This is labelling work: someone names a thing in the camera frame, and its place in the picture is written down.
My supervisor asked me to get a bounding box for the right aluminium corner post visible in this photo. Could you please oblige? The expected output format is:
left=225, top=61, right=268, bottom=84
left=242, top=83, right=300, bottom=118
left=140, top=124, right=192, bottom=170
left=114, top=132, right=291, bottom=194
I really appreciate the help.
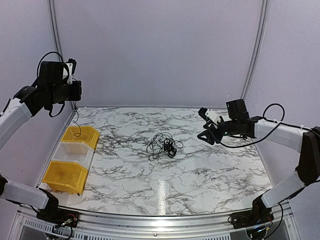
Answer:
left=239, top=0, right=270, bottom=100

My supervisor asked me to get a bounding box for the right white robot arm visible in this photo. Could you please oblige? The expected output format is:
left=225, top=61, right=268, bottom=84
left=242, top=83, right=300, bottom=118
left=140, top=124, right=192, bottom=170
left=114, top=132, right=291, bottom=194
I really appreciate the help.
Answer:
left=197, top=99, right=320, bottom=224

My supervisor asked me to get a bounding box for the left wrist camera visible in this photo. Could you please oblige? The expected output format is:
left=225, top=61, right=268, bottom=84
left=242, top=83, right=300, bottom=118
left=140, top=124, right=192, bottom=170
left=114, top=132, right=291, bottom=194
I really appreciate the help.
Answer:
left=62, top=58, right=77, bottom=85

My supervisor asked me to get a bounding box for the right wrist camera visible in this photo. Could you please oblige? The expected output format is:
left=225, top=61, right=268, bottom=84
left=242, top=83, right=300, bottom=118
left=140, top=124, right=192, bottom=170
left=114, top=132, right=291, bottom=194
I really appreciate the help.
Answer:
left=198, top=107, right=223, bottom=126

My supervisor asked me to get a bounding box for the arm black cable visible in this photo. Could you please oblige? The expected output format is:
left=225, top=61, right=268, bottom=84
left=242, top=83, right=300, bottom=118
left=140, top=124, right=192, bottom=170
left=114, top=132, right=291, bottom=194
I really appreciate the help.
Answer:
left=36, top=51, right=66, bottom=118
left=217, top=103, right=320, bottom=149

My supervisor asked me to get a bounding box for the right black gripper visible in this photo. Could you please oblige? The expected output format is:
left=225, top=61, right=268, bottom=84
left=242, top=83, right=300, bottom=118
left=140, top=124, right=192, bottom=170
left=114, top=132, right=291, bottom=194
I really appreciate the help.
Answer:
left=197, top=119, right=239, bottom=146

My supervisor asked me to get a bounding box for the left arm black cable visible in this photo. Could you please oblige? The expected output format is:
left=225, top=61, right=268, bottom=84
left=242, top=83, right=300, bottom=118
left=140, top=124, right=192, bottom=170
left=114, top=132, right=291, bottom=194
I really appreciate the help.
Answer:
left=36, top=51, right=66, bottom=118

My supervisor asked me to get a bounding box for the thin white cable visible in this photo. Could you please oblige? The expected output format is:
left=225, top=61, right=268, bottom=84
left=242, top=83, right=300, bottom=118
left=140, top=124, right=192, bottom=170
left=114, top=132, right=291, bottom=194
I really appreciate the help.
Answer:
left=72, top=132, right=92, bottom=143

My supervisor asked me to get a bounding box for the white middle bin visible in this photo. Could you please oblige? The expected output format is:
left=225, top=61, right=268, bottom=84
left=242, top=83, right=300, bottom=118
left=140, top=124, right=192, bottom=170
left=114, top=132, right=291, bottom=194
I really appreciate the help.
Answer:
left=51, top=141, right=94, bottom=170

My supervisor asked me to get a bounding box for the near yellow bin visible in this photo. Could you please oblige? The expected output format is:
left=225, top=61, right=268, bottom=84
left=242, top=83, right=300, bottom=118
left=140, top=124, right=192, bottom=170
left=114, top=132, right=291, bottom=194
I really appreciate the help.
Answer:
left=42, top=160, right=89, bottom=195

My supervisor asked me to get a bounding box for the left aluminium corner post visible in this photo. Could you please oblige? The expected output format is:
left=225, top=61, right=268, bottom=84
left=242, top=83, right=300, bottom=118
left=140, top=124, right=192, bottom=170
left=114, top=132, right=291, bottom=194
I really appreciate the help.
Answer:
left=47, top=0, right=77, bottom=111

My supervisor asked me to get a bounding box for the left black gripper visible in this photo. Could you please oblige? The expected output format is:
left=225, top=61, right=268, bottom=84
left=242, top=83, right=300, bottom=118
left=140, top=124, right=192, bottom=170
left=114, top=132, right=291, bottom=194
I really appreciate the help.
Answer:
left=48, top=80, right=81, bottom=105

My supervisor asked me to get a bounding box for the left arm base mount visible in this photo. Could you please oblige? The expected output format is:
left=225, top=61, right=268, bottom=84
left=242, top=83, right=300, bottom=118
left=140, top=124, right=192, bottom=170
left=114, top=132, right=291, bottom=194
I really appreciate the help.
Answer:
left=36, top=188, right=80, bottom=228

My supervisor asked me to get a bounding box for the far yellow bin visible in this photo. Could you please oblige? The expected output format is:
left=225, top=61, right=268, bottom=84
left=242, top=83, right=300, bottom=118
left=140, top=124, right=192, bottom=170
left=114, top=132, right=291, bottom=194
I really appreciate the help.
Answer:
left=60, top=126, right=100, bottom=151

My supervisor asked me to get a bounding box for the aluminium front rail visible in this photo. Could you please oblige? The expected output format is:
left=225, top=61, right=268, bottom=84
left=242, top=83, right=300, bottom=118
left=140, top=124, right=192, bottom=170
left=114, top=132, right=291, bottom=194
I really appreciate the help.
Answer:
left=8, top=202, right=301, bottom=240

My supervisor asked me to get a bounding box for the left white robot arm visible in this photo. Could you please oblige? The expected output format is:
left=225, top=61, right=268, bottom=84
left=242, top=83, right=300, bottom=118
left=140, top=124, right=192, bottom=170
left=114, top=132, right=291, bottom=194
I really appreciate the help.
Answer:
left=0, top=58, right=82, bottom=223

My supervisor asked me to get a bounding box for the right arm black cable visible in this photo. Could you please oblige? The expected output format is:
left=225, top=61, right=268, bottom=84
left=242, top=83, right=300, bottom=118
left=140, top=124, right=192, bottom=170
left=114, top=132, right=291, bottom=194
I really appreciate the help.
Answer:
left=217, top=103, right=320, bottom=149

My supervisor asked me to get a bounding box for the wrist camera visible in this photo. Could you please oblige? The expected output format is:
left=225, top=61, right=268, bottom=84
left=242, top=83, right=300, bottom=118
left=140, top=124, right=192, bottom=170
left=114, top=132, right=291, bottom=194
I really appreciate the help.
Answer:
left=198, top=107, right=223, bottom=126
left=62, top=58, right=77, bottom=85

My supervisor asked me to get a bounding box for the yellow bin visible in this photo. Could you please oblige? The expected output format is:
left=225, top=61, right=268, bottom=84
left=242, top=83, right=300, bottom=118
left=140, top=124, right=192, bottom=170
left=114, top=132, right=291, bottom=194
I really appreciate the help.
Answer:
left=60, top=126, right=100, bottom=151
left=42, top=160, right=89, bottom=195

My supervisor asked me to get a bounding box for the thin black cable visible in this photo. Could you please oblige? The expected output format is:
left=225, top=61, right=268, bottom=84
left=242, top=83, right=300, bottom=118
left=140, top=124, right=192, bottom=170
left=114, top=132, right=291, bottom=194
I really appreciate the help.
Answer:
left=73, top=100, right=83, bottom=138

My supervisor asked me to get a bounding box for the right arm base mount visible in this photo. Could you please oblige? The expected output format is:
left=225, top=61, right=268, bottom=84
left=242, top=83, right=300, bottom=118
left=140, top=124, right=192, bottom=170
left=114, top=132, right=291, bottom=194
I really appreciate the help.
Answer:
left=227, top=196, right=274, bottom=229

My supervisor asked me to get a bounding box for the aluminium corner post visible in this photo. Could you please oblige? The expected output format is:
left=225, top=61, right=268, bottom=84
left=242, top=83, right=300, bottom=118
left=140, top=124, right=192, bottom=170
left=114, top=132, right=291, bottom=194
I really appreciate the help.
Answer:
left=239, top=0, right=270, bottom=100
left=47, top=0, right=77, bottom=111

